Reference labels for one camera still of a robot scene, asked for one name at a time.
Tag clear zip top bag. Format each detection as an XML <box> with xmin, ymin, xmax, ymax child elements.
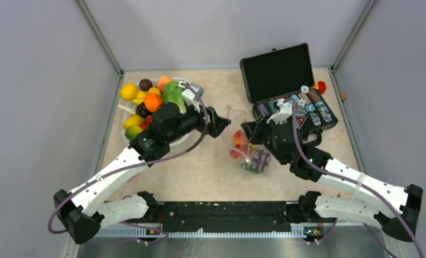
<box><xmin>221</xmin><ymin>105</ymin><xmax>272</xmax><ymax>174</ymax></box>

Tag red small object behind case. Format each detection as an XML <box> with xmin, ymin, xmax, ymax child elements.
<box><xmin>311</xmin><ymin>81</ymin><xmax>326</xmax><ymax>95</ymax></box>

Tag strawberry cluster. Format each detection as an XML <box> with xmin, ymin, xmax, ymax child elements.
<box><xmin>139</xmin><ymin>116</ymin><xmax>152</xmax><ymax>130</ymax></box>

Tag yellow lemon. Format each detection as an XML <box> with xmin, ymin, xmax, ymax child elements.
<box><xmin>119</xmin><ymin>83</ymin><xmax>139</xmax><ymax>101</ymax></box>

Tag large orange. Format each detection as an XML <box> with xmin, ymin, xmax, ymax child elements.
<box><xmin>144</xmin><ymin>93</ymin><xmax>163</xmax><ymax>113</ymax></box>

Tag green lettuce leaf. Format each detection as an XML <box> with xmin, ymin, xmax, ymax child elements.
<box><xmin>161</xmin><ymin>82</ymin><xmax>186</xmax><ymax>113</ymax></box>

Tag peach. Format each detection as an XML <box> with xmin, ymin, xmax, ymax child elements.
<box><xmin>157</xmin><ymin>76</ymin><xmax>173</xmax><ymax>92</ymax></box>
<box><xmin>232</xmin><ymin>130</ymin><xmax>247</xmax><ymax>146</ymax></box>

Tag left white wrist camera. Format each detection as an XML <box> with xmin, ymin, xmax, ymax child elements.
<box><xmin>178</xmin><ymin>80</ymin><xmax>204</xmax><ymax>113</ymax></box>

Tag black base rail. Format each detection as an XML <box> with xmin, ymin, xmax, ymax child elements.
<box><xmin>141</xmin><ymin>200</ymin><xmax>337</xmax><ymax>234</ymax></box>

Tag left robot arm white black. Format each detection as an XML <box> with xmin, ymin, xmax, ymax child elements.
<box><xmin>49</xmin><ymin>102</ymin><xmax>231</xmax><ymax>245</ymax></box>

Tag dark plum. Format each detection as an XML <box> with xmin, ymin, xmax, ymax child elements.
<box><xmin>139</xmin><ymin>78</ymin><xmax>153</xmax><ymax>91</ymax></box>

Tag black poker chip case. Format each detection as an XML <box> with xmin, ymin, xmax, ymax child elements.
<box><xmin>239</xmin><ymin>43</ymin><xmax>338</xmax><ymax>145</ymax></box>

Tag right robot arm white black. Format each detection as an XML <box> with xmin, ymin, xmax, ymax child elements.
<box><xmin>241</xmin><ymin>117</ymin><xmax>423</xmax><ymax>242</ymax></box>

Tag white fruit tray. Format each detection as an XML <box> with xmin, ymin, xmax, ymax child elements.
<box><xmin>119</xmin><ymin>76</ymin><xmax>196</xmax><ymax>147</ymax></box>

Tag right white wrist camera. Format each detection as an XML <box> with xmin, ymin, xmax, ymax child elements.
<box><xmin>266</xmin><ymin>98</ymin><xmax>293</xmax><ymax>124</ymax></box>

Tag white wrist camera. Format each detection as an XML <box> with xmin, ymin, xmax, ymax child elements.
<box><xmin>178</xmin><ymin>80</ymin><xmax>204</xmax><ymax>113</ymax></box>
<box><xmin>266</xmin><ymin>98</ymin><xmax>293</xmax><ymax>124</ymax></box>

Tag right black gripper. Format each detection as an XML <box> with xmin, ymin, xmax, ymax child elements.
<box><xmin>241</xmin><ymin>113</ymin><xmax>288</xmax><ymax>165</ymax></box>

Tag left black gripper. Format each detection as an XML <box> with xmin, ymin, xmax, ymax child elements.
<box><xmin>166</xmin><ymin>99</ymin><xmax>230</xmax><ymax>143</ymax></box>

